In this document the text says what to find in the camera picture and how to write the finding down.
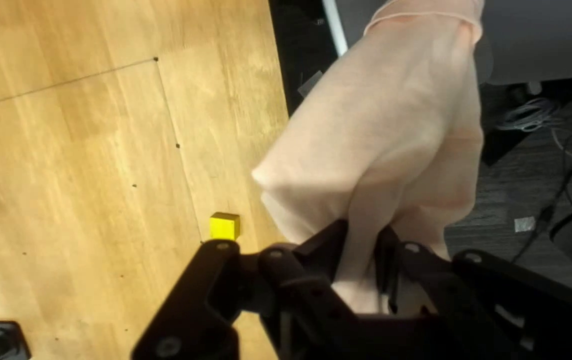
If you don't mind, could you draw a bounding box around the pale pink cloth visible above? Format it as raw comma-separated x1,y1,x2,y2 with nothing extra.
252,0,486,315

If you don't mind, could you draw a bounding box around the thin black floor cable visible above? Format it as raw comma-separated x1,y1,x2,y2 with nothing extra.
508,117,572,263

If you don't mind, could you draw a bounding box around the grey cable bundle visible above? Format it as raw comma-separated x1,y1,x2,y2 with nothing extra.
497,95,558,134

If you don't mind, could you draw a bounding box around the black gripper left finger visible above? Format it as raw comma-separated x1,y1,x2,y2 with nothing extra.
133,217,363,360

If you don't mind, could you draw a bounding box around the small yellow cube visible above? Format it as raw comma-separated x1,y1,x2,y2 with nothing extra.
206,210,245,242

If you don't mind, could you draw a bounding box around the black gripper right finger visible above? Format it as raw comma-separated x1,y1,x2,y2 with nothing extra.
376,226,572,360

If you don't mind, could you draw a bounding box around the white metal pole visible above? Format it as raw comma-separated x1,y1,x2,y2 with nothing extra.
321,0,353,58

